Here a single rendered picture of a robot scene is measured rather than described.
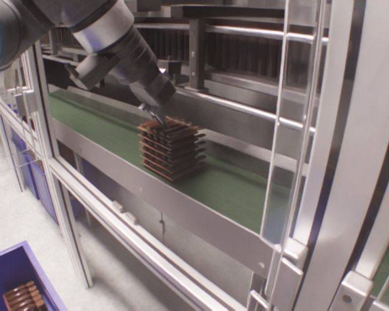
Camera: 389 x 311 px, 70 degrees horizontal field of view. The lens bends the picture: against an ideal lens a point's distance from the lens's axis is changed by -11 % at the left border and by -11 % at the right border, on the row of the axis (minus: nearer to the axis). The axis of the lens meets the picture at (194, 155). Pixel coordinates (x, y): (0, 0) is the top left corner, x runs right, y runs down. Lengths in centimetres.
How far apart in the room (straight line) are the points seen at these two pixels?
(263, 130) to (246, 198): 20
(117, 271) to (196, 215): 88
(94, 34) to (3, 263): 68
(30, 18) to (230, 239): 42
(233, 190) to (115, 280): 88
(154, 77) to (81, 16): 16
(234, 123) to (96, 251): 97
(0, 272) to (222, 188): 66
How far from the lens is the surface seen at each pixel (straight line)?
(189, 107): 83
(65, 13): 46
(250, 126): 70
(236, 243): 48
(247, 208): 51
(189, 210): 52
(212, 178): 59
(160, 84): 52
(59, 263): 147
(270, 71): 53
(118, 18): 46
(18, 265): 96
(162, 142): 56
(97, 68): 46
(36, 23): 45
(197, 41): 58
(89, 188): 77
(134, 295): 127
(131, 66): 49
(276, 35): 50
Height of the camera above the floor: 99
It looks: 27 degrees down
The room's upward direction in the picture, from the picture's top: straight up
